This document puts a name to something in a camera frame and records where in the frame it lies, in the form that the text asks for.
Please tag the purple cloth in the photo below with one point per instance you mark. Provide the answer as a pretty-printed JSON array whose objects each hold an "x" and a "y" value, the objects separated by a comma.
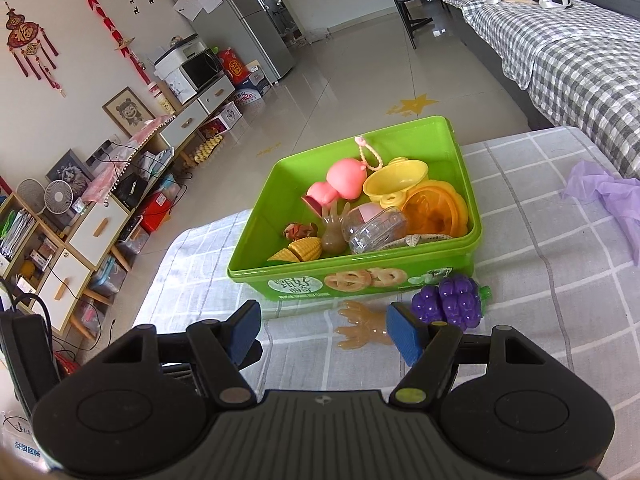
[{"x": 589, "y": 182}]

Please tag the white tv cabinet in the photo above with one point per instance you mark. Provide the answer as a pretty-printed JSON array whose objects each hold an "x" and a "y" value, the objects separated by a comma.
[{"x": 92, "y": 237}]

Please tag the yellow toy pot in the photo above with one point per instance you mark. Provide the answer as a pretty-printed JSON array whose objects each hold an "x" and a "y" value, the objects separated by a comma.
[{"x": 390, "y": 186}]

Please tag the green plastic storage box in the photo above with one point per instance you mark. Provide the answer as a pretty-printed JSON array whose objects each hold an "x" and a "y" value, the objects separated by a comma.
[{"x": 389, "y": 269}]

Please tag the pink rubber pig toy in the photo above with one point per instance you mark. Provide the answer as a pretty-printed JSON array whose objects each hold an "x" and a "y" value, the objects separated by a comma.
[{"x": 344, "y": 181}]

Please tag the checked sofa blanket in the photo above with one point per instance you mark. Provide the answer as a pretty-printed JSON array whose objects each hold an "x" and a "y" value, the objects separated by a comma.
[{"x": 575, "y": 67}]

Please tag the red gift box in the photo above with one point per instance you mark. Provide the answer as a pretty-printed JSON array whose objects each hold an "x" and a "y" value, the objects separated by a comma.
[{"x": 233, "y": 66}]

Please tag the toy corn cob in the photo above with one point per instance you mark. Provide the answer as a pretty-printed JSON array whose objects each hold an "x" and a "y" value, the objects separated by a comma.
[{"x": 302, "y": 250}]

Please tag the framed cartoon picture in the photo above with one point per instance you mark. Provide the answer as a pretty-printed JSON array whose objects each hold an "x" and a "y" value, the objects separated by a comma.
[{"x": 128, "y": 112}]

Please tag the grey checked tablecloth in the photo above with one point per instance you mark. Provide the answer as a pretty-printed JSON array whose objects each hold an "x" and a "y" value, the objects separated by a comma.
[{"x": 559, "y": 268}]

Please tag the silver refrigerator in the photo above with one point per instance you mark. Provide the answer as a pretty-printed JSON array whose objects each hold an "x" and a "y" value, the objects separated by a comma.
[{"x": 243, "y": 26}]

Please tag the translucent amber hand toy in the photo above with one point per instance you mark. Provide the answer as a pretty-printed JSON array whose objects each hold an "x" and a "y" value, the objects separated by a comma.
[{"x": 333, "y": 242}]

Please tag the orange toy lid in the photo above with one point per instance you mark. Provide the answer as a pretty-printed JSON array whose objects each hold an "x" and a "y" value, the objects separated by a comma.
[{"x": 436, "y": 208}]

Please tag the purple toy grapes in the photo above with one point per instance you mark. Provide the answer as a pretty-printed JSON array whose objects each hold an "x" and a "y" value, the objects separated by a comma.
[{"x": 457, "y": 300}]

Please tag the small orange brown toy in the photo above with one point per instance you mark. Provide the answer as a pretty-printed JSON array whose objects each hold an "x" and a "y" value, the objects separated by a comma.
[{"x": 297, "y": 231}]

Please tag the microwave oven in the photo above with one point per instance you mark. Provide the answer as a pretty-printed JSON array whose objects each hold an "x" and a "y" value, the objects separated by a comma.
[{"x": 187, "y": 68}]

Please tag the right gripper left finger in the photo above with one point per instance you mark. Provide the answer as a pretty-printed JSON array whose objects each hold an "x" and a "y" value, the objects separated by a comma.
[{"x": 222, "y": 349}]

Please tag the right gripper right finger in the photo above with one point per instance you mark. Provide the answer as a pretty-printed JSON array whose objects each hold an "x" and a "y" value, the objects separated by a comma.
[{"x": 429, "y": 350}]

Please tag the small white desk fan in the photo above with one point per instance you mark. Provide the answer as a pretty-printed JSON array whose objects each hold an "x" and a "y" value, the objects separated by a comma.
[{"x": 58, "y": 197}]

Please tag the clear plastic container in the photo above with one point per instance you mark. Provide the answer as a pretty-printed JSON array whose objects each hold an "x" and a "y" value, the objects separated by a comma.
[{"x": 386, "y": 227}]

